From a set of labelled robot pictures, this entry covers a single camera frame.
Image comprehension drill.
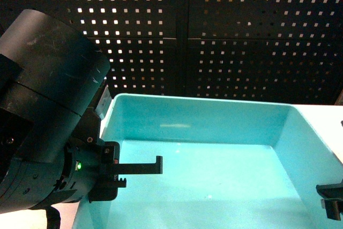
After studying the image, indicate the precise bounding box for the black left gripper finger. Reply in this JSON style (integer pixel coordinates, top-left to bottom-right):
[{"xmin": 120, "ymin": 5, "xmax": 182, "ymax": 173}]
[
  {"xmin": 117, "ymin": 156, "xmax": 163, "ymax": 174},
  {"xmin": 114, "ymin": 178, "xmax": 126, "ymax": 188}
]

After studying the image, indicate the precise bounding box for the teal plastic tray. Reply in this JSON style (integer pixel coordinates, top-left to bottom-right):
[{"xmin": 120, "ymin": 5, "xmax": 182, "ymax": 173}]
[{"xmin": 73, "ymin": 94, "xmax": 342, "ymax": 228}]

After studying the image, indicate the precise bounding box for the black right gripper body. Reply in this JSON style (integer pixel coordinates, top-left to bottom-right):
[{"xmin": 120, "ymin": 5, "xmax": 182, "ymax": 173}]
[{"xmin": 316, "ymin": 183, "xmax": 342, "ymax": 220}]

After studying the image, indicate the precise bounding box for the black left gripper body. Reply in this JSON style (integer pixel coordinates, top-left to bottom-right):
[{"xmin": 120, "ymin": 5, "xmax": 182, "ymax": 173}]
[{"xmin": 55, "ymin": 137, "xmax": 120, "ymax": 203}]

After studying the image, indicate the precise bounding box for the black perforated panel left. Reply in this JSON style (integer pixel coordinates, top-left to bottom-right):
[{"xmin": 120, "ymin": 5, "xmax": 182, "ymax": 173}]
[{"xmin": 1, "ymin": 0, "xmax": 188, "ymax": 95}]

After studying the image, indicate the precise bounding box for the black perforated panel right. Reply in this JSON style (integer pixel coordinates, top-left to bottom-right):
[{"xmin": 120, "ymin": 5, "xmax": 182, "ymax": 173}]
[{"xmin": 185, "ymin": 0, "xmax": 342, "ymax": 105}]

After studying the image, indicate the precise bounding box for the black perforated panel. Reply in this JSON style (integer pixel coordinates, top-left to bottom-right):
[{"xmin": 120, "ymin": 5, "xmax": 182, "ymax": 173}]
[
  {"xmin": 185, "ymin": 0, "xmax": 342, "ymax": 105},
  {"xmin": 1, "ymin": 0, "xmax": 188, "ymax": 95}
]

